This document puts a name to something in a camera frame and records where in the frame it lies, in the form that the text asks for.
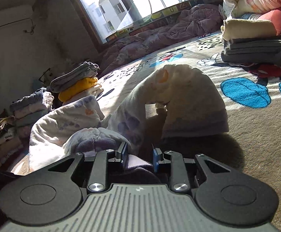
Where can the folded cream towel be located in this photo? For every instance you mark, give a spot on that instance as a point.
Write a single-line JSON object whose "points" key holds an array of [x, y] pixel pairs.
{"points": [[246, 29]]}

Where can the window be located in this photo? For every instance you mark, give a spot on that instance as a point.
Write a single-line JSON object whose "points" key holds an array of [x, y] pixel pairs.
{"points": [[101, 18]]}

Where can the folded cream garment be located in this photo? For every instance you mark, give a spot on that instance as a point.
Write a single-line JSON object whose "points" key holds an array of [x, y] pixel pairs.
{"points": [[95, 91]]}

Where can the Mickey Mouse plush blanket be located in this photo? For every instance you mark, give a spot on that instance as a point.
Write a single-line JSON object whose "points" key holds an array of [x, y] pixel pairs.
{"points": [[140, 199]]}

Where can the folded pastel clothes stack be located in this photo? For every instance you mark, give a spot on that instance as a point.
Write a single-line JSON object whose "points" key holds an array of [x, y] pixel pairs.
{"points": [[15, 128]]}

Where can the folded grey garment on stack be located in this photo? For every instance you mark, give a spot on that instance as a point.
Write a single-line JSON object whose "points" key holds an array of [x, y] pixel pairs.
{"points": [[85, 70]]}

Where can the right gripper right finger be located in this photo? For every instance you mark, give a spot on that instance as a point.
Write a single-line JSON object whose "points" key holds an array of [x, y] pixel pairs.
{"points": [[172, 164]]}

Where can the purple quilted comforter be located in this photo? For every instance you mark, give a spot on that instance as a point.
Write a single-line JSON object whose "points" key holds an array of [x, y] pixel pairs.
{"points": [[198, 21]]}

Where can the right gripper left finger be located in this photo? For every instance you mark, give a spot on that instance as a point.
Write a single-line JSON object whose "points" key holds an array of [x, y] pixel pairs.
{"points": [[106, 163]]}

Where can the folded yellow garment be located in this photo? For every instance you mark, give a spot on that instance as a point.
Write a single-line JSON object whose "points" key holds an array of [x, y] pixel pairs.
{"points": [[78, 87]]}

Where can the folded dark grey garment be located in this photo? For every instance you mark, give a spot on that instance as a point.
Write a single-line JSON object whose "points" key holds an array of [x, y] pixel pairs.
{"points": [[253, 50]]}

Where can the wall air conditioner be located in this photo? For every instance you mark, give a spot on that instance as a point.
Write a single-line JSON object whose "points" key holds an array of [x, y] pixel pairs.
{"points": [[15, 14]]}

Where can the white floral purple-cuffed garment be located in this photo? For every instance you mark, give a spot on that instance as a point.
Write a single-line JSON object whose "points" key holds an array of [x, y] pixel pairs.
{"points": [[193, 105]]}

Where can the red pillow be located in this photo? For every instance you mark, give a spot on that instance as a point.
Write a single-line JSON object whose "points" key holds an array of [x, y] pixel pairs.
{"points": [[279, 19]]}

